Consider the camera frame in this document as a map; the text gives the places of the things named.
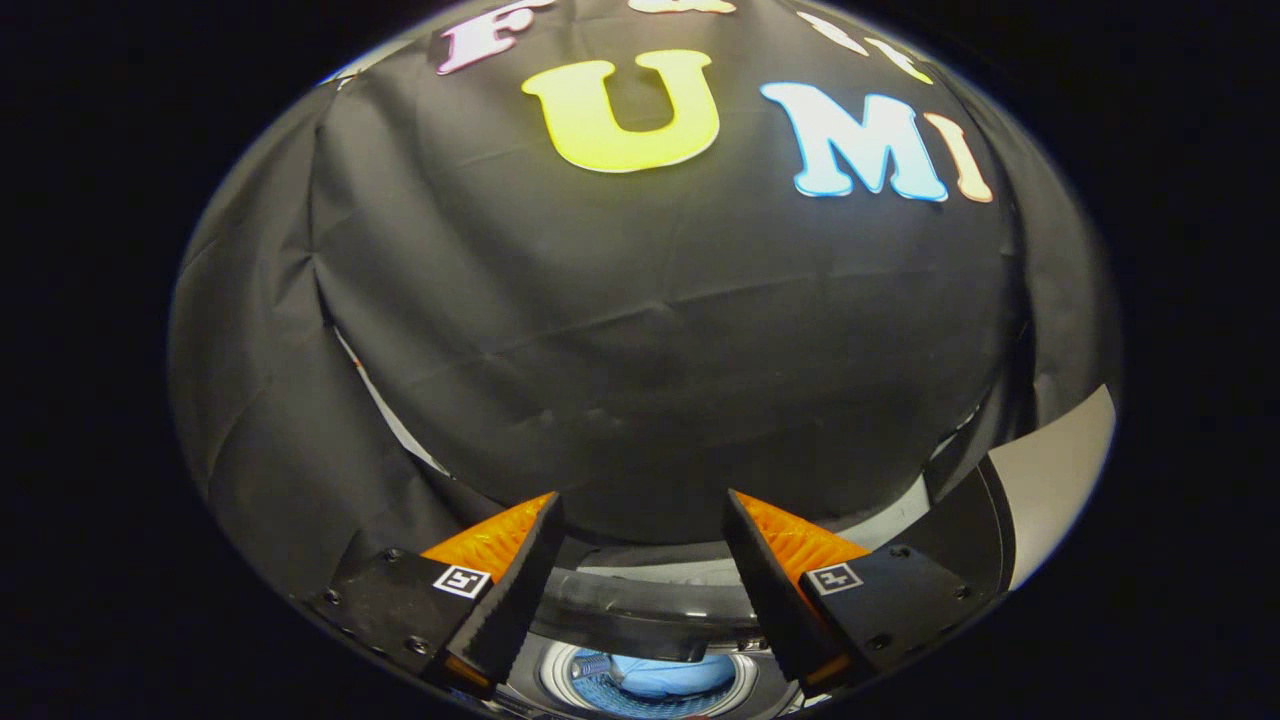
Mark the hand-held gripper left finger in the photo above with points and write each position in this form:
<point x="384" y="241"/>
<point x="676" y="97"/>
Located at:
<point x="520" y="590"/>

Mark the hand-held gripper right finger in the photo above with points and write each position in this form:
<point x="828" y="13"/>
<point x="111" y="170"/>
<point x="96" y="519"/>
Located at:
<point x="765" y="590"/>

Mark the beige cabinet with dark top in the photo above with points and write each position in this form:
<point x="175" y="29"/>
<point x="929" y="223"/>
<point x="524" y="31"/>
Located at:
<point x="1060" y="480"/>

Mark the black backdrop cloth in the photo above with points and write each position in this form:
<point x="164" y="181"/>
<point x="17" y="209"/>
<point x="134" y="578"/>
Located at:
<point x="650" y="350"/>

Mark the light blue polo shirt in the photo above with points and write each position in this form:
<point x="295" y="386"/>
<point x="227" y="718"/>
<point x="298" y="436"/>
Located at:
<point x="675" y="675"/>

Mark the grey top-load washing machine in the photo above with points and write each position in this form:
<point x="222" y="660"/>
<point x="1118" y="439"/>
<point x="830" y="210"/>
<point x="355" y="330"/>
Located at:
<point x="540" y="680"/>

